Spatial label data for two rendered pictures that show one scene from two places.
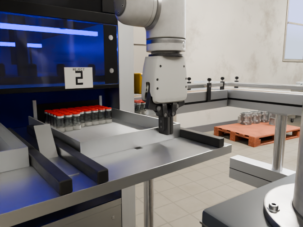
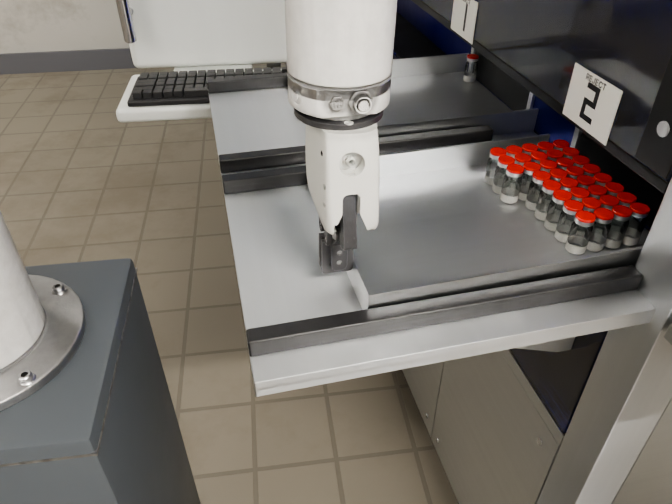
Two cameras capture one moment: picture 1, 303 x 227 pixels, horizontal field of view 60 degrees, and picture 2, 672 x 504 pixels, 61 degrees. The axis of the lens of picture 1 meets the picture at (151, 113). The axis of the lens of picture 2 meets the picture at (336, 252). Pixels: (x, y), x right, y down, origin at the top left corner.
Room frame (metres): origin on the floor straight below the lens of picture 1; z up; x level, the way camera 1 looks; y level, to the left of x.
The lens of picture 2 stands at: (0.77, -0.44, 1.27)
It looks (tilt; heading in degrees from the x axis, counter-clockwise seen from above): 38 degrees down; 115
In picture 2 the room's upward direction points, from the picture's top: straight up
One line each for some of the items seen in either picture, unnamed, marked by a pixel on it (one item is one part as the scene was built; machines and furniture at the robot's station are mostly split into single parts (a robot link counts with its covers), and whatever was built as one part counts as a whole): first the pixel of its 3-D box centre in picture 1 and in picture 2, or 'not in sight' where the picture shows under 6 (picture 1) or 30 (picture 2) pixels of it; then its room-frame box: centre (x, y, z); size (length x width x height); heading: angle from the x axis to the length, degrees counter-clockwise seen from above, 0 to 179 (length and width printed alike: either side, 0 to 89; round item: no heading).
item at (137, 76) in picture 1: (142, 83); not in sight; (0.95, 0.03, 0.99); 0.08 x 0.07 x 0.07; 39
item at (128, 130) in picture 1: (99, 125); (474, 210); (0.68, 0.14, 0.90); 0.34 x 0.26 x 0.04; 39
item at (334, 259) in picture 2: (171, 118); (340, 251); (0.59, -0.05, 0.94); 0.03 x 0.03 x 0.07; 39
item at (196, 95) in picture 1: (173, 95); not in sight; (1.23, -0.10, 0.92); 0.69 x 0.15 x 0.16; 129
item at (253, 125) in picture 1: (258, 125); not in sight; (3.99, -1.66, 0.16); 1.16 x 0.82 x 0.33; 123
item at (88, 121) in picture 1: (84, 118); (542, 195); (0.74, 0.19, 0.90); 0.18 x 0.02 x 0.05; 130
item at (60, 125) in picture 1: (60, 123); (495, 166); (0.68, 0.24, 0.90); 0.02 x 0.02 x 0.05
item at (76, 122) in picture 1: (76, 120); (512, 184); (0.70, 0.21, 0.90); 0.02 x 0.02 x 0.05
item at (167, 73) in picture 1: (165, 76); (337, 155); (0.58, -0.03, 1.03); 0.10 x 0.07 x 0.11; 129
